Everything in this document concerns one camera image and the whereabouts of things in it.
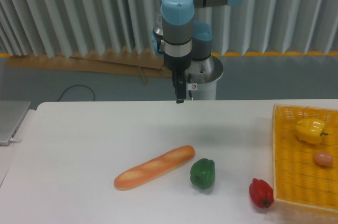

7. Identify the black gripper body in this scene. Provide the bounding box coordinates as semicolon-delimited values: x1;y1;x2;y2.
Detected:
164;52;191;73

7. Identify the orange baguette bread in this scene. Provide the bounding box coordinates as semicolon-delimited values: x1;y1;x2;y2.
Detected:
114;145;195;190

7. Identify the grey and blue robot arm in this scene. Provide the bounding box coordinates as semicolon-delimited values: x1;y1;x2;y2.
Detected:
153;0;244;104

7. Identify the yellow wicker basket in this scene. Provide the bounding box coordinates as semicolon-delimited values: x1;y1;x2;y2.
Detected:
273;104;337;214

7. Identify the brown cardboard sheet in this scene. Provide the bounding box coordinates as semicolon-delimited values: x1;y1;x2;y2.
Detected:
6;47;171;83

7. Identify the green bell pepper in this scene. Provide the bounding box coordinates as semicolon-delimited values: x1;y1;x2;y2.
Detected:
190;158;215;190

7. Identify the yellow bell pepper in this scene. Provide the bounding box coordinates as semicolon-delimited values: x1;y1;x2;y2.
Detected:
295;118;328;144

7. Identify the red bell pepper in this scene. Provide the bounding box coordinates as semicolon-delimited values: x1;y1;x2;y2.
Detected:
249;178;274;208

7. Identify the grey pleated curtain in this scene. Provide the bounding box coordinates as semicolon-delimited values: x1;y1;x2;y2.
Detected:
1;0;337;57

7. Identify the brown egg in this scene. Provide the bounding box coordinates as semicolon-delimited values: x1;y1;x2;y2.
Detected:
313;152;334;166

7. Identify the silver laptop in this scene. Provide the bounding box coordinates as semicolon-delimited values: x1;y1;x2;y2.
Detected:
1;100;31;146

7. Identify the black floor cable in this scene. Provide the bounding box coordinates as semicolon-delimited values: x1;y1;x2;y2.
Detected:
53;84;96;102

